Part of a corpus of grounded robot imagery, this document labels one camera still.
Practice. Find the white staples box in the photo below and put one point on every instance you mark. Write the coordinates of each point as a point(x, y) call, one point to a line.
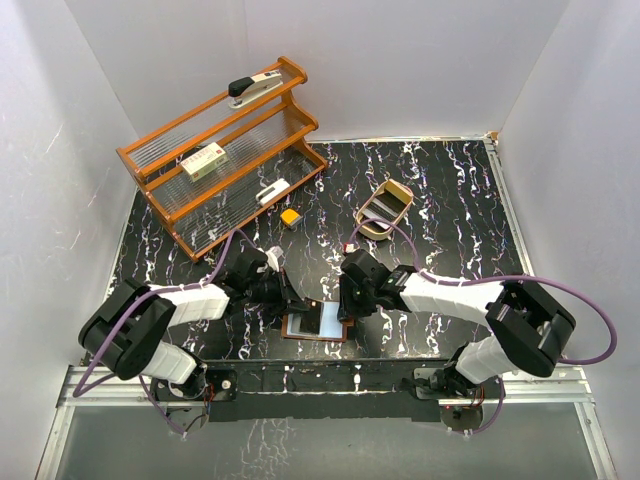
point(204, 161)

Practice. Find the cream oval card tray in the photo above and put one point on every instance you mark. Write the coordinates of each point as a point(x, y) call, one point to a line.
point(399, 190)

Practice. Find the small white black device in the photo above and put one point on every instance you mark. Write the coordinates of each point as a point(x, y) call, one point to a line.
point(272, 191)

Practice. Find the black white stapler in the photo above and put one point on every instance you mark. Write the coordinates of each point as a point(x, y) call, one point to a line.
point(246, 90)

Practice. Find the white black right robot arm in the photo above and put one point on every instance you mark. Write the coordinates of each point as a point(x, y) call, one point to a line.
point(529, 328)

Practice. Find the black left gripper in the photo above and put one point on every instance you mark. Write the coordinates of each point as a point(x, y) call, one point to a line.
point(286, 298)

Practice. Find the brown leather card holder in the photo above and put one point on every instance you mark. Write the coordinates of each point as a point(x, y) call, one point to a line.
point(331, 329)

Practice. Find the aluminium frame rail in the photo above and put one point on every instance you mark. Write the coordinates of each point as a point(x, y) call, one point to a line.
point(567, 384)

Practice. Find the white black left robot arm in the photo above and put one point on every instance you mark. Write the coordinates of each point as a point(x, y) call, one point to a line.
point(126, 333)

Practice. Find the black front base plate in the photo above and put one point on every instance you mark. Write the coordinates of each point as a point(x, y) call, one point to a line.
point(319, 389)

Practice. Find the black credit card gold chip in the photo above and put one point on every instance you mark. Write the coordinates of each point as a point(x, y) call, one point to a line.
point(310, 320)

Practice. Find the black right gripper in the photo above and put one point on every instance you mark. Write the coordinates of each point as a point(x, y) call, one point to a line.
point(348, 308)

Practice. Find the orange wooden shelf rack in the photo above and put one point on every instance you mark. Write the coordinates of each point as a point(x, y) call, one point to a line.
point(265, 141)

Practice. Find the yellow grey eraser block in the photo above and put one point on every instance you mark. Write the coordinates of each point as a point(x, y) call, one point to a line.
point(291, 218)

